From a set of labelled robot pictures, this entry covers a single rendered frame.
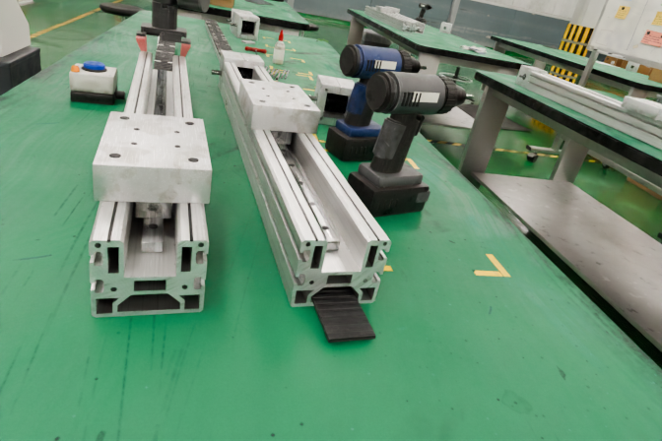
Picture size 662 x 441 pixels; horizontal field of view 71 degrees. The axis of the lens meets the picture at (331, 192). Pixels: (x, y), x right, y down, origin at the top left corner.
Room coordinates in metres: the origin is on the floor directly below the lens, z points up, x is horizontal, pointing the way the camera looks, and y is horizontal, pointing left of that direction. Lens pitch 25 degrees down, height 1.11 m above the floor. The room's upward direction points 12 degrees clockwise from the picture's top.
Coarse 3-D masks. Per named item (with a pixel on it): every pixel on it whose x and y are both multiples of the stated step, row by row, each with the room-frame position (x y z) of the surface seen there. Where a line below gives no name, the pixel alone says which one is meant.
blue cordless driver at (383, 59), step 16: (352, 48) 0.87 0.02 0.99; (368, 48) 0.88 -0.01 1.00; (384, 48) 0.91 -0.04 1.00; (352, 64) 0.85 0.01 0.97; (368, 64) 0.86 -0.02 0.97; (384, 64) 0.89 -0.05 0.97; (400, 64) 0.91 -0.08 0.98; (416, 64) 0.95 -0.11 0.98; (368, 80) 0.89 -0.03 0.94; (352, 96) 0.89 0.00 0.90; (352, 112) 0.88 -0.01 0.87; (368, 112) 0.89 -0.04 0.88; (336, 128) 0.90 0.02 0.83; (352, 128) 0.87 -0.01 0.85; (368, 128) 0.89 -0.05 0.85; (336, 144) 0.87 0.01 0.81; (352, 144) 0.86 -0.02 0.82; (368, 144) 0.88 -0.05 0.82
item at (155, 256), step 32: (128, 96) 0.73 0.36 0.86; (160, 96) 0.84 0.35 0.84; (96, 224) 0.35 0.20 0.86; (128, 224) 0.39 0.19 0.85; (160, 224) 0.41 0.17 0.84; (192, 224) 0.38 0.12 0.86; (96, 256) 0.34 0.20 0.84; (128, 256) 0.36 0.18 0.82; (160, 256) 0.38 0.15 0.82; (192, 256) 0.36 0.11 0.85; (96, 288) 0.33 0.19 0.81; (128, 288) 0.33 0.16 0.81; (160, 288) 0.35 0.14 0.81; (192, 288) 0.36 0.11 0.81
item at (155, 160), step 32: (128, 128) 0.49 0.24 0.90; (160, 128) 0.51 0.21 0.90; (192, 128) 0.53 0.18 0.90; (96, 160) 0.39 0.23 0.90; (128, 160) 0.41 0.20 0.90; (160, 160) 0.42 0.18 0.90; (192, 160) 0.44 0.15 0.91; (96, 192) 0.39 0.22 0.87; (128, 192) 0.40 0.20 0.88; (160, 192) 0.41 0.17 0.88; (192, 192) 0.42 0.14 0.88
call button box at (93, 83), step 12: (72, 72) 0.87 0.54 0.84; (84, 72) 0.89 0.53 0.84; (96, 72) 0.90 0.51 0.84; (108, 72) 0.92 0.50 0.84; (72, 84) 0.87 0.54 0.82; (84, 84) 0.88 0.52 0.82; (96, 84) 0.89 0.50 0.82; (108, 84) 0.90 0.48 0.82; (72, 96) 0.87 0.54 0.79; (84, 96) 0.88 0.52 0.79; (96, 96) 0.89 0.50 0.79; (108, 96) 0.90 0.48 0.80; (120, 96) 0.93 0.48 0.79
